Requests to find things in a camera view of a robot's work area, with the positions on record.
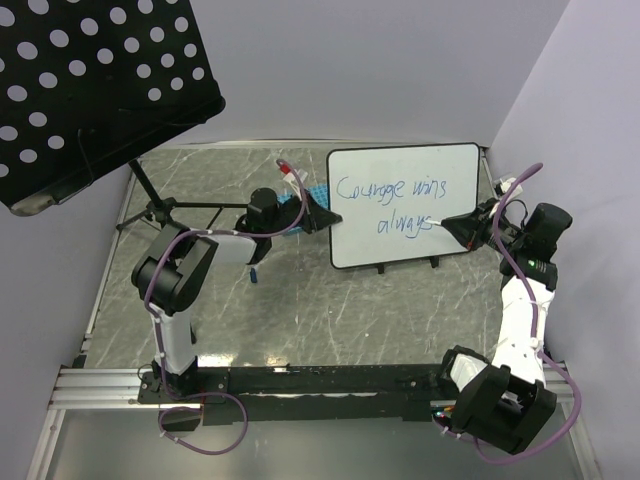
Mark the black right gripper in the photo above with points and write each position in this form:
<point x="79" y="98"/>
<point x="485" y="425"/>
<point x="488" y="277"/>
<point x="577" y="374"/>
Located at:
<point x="470" y="226"/>

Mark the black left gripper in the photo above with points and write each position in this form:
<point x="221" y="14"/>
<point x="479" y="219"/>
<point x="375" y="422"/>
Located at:
<point x="318" y="218"/>

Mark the white whiteboard black frame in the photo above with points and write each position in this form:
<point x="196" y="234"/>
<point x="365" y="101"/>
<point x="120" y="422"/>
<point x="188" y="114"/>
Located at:
<point x="386" y="194"/>

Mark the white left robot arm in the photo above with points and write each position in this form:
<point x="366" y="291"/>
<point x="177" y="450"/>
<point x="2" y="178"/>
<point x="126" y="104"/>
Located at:
<point x="170" y="275"/>

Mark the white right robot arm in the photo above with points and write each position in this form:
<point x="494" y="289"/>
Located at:
<point x="504" y="401"/>

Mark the blue studded building plate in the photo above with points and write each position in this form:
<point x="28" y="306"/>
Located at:
<point x="318" y="205"/>

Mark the black tripod stand legs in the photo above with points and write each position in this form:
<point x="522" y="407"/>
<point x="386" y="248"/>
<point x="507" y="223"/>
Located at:
<point x="159" y="212"/>

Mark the black perforated music stand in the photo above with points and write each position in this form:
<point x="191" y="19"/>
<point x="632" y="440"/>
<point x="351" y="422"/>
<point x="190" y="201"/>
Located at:
<point x="88" y="86"/>

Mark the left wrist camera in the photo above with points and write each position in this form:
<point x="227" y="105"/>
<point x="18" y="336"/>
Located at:
<point x="293" y="177"/>

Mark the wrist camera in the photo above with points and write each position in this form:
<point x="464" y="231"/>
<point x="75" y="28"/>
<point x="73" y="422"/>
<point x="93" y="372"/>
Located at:
<point x="293" y="177"/>
<point x="502" y="185"/>

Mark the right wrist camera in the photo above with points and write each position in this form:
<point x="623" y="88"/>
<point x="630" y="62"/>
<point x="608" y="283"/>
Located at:
<point x="502" y="185"/>

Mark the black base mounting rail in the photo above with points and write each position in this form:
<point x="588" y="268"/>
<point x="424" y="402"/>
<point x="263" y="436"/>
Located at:
<point x="219" y="395"/>

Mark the aluminium extrusion frame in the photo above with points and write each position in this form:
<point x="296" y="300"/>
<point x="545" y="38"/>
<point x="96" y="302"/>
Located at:
<point x="80" y="389"/>

